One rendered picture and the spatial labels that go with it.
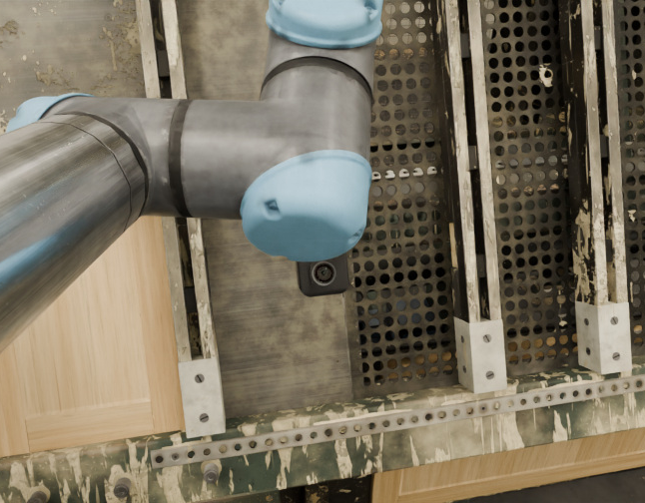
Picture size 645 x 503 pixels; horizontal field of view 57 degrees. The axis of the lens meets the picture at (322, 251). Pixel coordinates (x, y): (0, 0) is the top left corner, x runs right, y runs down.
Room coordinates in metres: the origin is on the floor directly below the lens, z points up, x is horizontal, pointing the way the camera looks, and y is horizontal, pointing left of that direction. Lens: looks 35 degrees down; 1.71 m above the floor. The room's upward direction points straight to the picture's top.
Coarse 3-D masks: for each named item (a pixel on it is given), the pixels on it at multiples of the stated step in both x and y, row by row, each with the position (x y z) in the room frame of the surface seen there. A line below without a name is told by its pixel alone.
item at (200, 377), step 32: (160, 0) 0.99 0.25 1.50; (160, 32) 0.96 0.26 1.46; (160, 64) 0.91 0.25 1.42; (160, 96) 0.88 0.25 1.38; (192, 224) 0.78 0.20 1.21; (192, 256) 0.76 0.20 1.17; (192, 288) 0.74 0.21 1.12; (192, 320) 0.73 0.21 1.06; (192, 352) 0.70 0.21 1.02; (192, 384) 0.65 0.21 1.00; (192, 416) 0.62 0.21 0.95; (224, 416) 0.65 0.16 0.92
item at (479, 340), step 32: (448, 0) 1.03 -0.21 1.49; (448, 32) 1.00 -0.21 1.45; (480, 32) 1.01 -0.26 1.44; (448, 64) 0.98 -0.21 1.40; (480, 64) 0.98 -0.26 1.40; (448, 96) 0.97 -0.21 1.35; (480, 96) 0.96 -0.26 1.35; (448, 128) 0.95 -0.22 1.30; (480, 128) 0.93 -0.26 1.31; (448, 160) 0.93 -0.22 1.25; (480, 160) 0.90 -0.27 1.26; (448, 192) 0.91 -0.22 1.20; (480, 192) 0.88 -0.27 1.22; (480, 224) 0.86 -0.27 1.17; (480, 256) 0.83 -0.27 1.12; (480, 288) 0.82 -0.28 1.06; (480, 320) 0.77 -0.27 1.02; (480, 352) 0.74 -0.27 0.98; (480, 384) 0.71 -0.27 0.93
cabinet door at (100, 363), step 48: (144, 240) 0.80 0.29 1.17; (96, 288) 0.76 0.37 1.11; (144, 288) 0.76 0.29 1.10; (48, 336) 0.71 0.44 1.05; (96, 336) 0.71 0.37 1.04; (144, 336) 0.72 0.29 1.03; (0, 384) 0.65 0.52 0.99; (48, 384) 0.66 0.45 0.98; (96, 384) 0.67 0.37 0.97; (144, 384) 0.68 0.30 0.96; (0, 432) 0.61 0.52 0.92; (48, 432) 0.62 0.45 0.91; (96, 432) 0.63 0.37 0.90; (144, 432) 0.64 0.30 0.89
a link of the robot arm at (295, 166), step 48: (288, 96) 0.35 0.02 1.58; (336, 96) 0.35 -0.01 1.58; (192, 144) 0.32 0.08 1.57; (240, 144) 0.32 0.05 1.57; (288, 144) 0.31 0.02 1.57; (336, 144) 0.32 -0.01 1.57; (192, 192) 0.31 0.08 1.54; (240, 192) 0.31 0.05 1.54; (288, 192) 0.28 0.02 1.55; (336, 192) 0.29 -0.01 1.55; (288, 240) 0.29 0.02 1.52; (336, 240) 0.29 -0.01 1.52
